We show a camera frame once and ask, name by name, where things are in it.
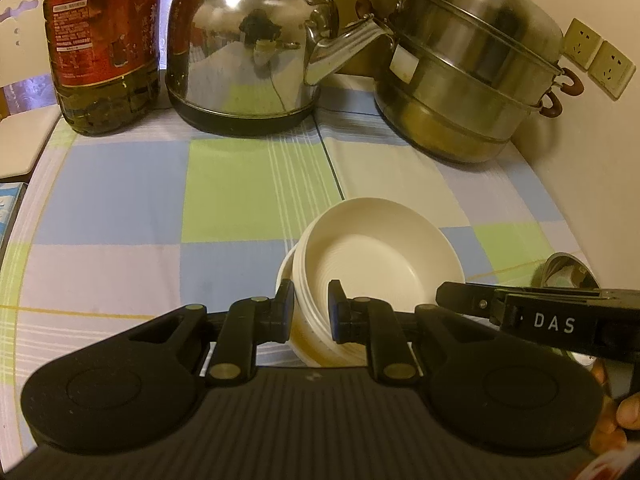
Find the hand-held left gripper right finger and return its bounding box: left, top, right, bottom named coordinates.
left=327, top=280, right=501, bottom=386

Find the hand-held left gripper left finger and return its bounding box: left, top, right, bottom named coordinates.
left=127, top=279, right=297, bottom=388

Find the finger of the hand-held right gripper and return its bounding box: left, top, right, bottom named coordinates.
left=435, top=282, right=506, bottom=321

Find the small stainless steel bowl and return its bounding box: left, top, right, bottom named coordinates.
left=541, top=252, right=600, bottom=290

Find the cream plastic bowl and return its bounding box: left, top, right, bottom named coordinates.
left=275, top=197, right=466, bottom=368

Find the person's right hand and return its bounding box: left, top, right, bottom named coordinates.
left=590, top=360, right=640, bottom=453

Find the checked tablecloth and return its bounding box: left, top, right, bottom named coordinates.
left=0, top=67, right=601, bottom=441

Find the stainless steel steamer pot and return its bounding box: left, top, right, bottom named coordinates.
left=356, top=0, right=585, bottom=165

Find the stainless steel kettle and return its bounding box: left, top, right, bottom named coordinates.
left=164, top=0, right=396, bottom=137

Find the white chair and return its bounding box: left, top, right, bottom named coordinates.
left=0, top=0, right=63, bottom=181

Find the cooking oil bottle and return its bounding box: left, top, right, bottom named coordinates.
left=41, top=0, right=163, bottom=137

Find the beige wall power socket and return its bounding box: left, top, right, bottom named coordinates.
left=589, top=41, right=637, bottom=101
left=562, top=18, right=606, bottom=68

